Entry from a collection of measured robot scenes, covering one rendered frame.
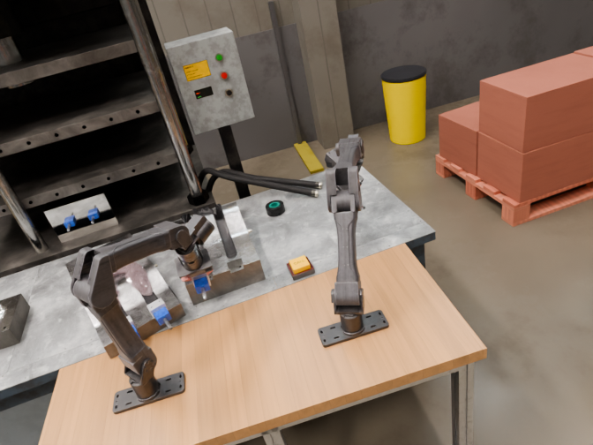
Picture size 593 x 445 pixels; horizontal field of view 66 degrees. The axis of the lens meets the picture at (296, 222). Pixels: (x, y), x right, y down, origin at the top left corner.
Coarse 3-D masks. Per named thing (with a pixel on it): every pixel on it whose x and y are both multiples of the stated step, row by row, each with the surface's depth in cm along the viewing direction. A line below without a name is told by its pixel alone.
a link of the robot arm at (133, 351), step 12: (84, 276) 108; (84, 288) 105; (84, 300) 106; (96, 312) 106; (108, 312) 109; (120, 312) 112; (108, 324) 110; (120, 324) 113; (120, 336) 114; (132, 336) 117; (120, 348) 116; (132, 348) 117; (144, 348) 119; (132, 360) 117; (144, 360) 120; (156, 360) 123
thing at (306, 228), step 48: (288, 192) 209; (384, 192) 192; (288, 240) 177; (336, 240) 171; (384, 240) 165; (0, 288) 189; (48, 288) 182; (48, 336) 157; (96, 336) 152; (0, 384) 142
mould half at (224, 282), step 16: (224, 208) 180; (240, 224) 174; (208, 240) 171; (240, 240) 168; (224, 256) 161; (240, 256) 159; (256, 256) 157; (224, 272) 153; (240, 272) 155; (256, 272) 157; (192, 288) 152; (224, 288) 156; (240, 288) 158
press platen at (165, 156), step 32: (128, 128) 257; (160, 128) 246; (0, 160) 255; (32, 160) 244; (64, 160) 233; (96, 160) 224; (128, 160) 215; (160, 160) 211; (32, 192) 205; (64, 192) 205
